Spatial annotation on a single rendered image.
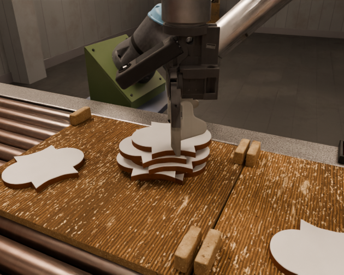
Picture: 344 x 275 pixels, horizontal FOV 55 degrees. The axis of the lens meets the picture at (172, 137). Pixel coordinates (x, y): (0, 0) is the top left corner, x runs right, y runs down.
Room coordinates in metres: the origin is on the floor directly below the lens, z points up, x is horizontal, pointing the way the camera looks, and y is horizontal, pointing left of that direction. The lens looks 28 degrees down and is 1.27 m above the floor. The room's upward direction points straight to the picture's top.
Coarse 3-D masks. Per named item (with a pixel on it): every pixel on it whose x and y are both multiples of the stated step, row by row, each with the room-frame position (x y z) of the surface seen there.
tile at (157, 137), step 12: (144, 132) 0.54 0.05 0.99; (156, 132) 0.54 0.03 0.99; (168, 132) 0.54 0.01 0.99; (132, 144) 0.51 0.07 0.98; (144, 144) 0.50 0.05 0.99; (156, 144) 0.50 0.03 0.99; (168, 144) 0.50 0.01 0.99; (192, 144) 0.50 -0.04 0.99; (204, 144) 0.50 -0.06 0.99; (156, 156) 0.47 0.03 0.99; (192, 156) 0.47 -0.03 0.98
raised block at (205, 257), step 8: (208, 232) 0.32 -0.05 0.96; (216, 232) 0.32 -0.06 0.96; (208, 240) 0.30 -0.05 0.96; (216, 240) 0.30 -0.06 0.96; (200, 248) 0.29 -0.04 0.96; (208, 248) 0.29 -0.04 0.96; (216, 248) 0.30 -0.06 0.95; (200, 256) 0.28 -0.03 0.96; (208, 256) 0.28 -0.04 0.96; (200, 264) 0.27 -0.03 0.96; (208, 264) 0.27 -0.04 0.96; (200, 272) 0.27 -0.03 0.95; (208, 272) 0.27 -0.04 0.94
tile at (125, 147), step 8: (120, 144) 0.52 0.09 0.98; (128, 144) 0.52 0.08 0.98; (120, 152) 0.50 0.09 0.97; (128, 152) 0.49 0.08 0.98; (136, 152) 0.49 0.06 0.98; (144, 152) 0.49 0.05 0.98; (136, 160) 0.48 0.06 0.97; (144, 160) 0.46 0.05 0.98; (152, 160) 0.47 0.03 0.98; (160, 160) 0.47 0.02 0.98; (168, 160) 0.47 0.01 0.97; (176, 160) 0.47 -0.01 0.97; (184, 160) 0.47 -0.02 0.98
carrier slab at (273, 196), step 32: (288, 160) 0.53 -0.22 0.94; (256, 192) 0.44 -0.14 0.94; (288, 192) 0.44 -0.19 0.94; (320, 192) 0.44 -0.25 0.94; (224, 224) 0.36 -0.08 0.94; (256, 224) 0.36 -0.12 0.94; (288, 224) 0.36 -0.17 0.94; (320, 224) 0.36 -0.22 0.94; (224, 256) 0.30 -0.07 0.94; (256, 256) 0.30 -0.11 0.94
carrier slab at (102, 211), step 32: (64, 128) 0.67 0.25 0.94; (96, 128) 0.67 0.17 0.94; (128, 128) 0.67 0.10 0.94; (96, 160) 0.53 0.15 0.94; (224, 160) 0.53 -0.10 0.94; (0, 192) 0.44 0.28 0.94; (32, 192) 0.44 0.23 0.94; (64, 192) 0.44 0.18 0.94; (96, 192) 0.44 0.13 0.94; (128, 192) 0.44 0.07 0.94; (160, 192) 0.44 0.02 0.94; (192, 192) 0.44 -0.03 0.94; (224, 192) 0.44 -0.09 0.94; (32, 224) 0.37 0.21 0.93; (64, 224) 0.36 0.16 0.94; (96, 224) 0.36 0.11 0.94; (128, 224) 0.36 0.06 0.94; (160, 224) 0.36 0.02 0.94; (192, 224) 0.36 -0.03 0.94; (128, 256) 0.30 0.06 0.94; (160, 256) 0.30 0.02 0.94
